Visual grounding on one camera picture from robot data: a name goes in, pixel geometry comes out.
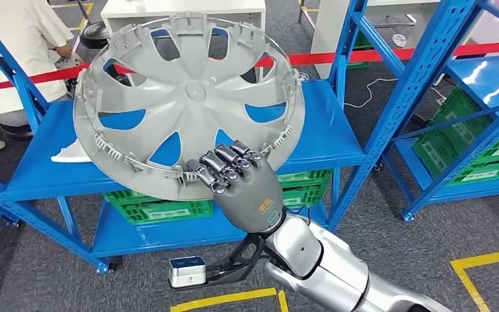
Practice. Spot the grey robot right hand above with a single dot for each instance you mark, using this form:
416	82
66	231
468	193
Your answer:
249	194

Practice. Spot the grey plastic wheel cover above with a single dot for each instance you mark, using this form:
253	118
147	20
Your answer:
189	103

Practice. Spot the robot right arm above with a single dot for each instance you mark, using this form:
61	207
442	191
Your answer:
340	275

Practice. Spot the white plastic panel part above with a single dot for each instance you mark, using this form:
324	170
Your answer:
71	154

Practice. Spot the green plastic crate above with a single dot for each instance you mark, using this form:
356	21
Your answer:
464	125
305	198
163	213
305	177
434	155
120	197
363	41

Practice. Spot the red barrier belt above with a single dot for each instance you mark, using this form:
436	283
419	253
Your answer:
361	56

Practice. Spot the person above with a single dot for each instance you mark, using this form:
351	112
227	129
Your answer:
12	51

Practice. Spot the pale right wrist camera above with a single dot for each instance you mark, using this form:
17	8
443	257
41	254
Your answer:
187	273

